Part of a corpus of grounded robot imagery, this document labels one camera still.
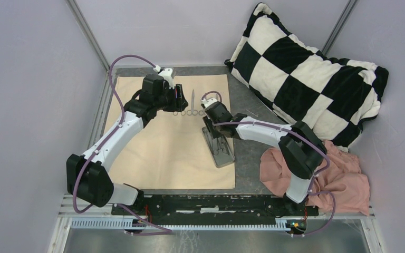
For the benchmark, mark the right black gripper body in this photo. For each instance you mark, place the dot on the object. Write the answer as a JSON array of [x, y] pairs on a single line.
[[214, 130]]

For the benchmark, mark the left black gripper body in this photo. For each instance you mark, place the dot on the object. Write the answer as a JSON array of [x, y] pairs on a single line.
[[174, 104]]

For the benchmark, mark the metal instrument tray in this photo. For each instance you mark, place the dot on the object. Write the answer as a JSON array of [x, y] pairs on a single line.
[[221, 160]]

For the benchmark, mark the beige cloth wrap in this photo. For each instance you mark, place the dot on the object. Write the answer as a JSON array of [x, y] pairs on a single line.
[[170, 152]]

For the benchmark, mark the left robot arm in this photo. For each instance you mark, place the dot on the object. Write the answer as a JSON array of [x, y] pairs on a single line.
[[88, 174]]

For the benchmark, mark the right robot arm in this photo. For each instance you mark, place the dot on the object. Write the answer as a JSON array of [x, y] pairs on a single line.
[[302, 150]]

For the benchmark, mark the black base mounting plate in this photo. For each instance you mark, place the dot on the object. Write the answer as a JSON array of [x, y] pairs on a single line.
[[218, 209]]

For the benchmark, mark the black white checkered pillow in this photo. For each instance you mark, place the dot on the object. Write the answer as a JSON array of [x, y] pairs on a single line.
[[334, 97]]

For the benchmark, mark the pink crumpled cloth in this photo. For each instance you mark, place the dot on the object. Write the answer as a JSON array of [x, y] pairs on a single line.
[[343, 178]]

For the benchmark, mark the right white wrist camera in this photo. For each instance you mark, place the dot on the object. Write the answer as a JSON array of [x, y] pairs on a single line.
[[206, 103]]

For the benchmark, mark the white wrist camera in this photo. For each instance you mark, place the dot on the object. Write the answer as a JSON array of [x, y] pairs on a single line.
[[167, 73], [206, 103]]

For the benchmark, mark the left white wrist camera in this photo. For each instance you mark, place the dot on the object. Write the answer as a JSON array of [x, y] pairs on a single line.
[[167, 73]]

